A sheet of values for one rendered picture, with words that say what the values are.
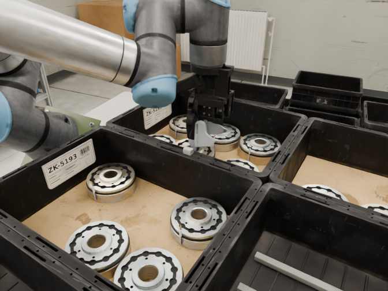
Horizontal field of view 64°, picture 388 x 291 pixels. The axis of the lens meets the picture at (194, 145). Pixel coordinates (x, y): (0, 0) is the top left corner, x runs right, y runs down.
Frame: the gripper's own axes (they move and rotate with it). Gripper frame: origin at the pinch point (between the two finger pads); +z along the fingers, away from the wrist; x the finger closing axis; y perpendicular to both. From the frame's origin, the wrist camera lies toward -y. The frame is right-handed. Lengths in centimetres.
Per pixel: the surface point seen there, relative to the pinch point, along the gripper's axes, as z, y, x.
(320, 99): 36, 24, 134
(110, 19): 25, -221, 251
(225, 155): 4.6, 5.5, 5.4
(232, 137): 1.4, 5.9, 9.2
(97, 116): 18, -58, 31
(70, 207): 4.7, -16.6, -25.8
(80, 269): -5.4, 2.3, -41.3
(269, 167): -5.5, 18.9, -10.0
